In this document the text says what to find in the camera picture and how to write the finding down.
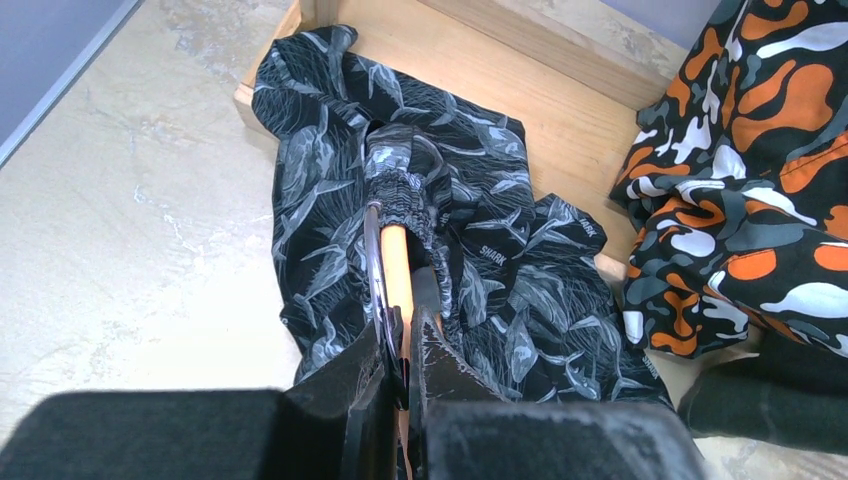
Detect orange hanger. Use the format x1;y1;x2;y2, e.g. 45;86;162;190
363;201;414;479

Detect wooden clothes rack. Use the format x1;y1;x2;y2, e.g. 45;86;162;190
275;1;686;286

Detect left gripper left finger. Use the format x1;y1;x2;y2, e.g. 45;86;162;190
281;325;397;479

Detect dark shark print shorts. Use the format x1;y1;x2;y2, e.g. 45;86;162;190
252;25;671;406

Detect orange camouflage shorts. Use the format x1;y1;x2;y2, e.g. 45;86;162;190
610;1;847;358

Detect olive green shorts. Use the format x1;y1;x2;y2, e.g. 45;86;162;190
678;333;847;455

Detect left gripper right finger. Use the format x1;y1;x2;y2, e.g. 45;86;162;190
407;307;501;479

